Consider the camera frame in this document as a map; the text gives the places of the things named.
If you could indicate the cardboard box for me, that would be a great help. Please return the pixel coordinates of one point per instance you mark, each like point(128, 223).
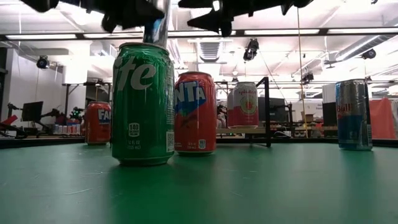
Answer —
point(308, 117)

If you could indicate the green Sprite can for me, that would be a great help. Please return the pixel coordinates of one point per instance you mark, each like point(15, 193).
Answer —
point(140, 109)

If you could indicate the tall black-legged table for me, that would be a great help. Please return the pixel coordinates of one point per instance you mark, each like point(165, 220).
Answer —
point(66, 102)

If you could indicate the slim Red Bull can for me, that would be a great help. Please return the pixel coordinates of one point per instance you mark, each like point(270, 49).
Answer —
point(353, 124)
point(157, 34)

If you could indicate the green table mat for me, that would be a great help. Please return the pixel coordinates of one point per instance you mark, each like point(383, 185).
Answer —
point(217, 193)

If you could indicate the white cabinet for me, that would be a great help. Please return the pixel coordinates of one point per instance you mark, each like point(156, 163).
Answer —
point(328, 93)

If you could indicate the long ceiling light fixture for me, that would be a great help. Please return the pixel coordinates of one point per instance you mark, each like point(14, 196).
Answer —
point(325, 31)

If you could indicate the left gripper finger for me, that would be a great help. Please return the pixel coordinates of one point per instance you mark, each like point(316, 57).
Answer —
point(133, 15)

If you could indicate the black overhead camera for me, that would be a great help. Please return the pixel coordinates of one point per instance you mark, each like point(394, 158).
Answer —
point(251, 49)

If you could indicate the black monitor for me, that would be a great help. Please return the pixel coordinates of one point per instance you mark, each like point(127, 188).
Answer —
point(278, 109)
point(329, 113)
point(32, 111)

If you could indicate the wooden shelf with black frame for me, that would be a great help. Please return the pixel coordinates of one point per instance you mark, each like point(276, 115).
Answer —
point(245, 131)

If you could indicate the white and red Spindrift can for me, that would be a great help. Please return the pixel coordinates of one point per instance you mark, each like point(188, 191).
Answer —
point(230, 109)
point(246, 105)

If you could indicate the red Fanta can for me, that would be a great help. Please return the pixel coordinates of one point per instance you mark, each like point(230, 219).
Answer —
point(98, 124)
point(194, 124)

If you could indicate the red hanging cloth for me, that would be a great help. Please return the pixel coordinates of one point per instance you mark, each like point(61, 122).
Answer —
point(384, 119)

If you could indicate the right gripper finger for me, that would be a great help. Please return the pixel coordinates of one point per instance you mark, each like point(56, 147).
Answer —
point(217, 23)
point(196, 3)

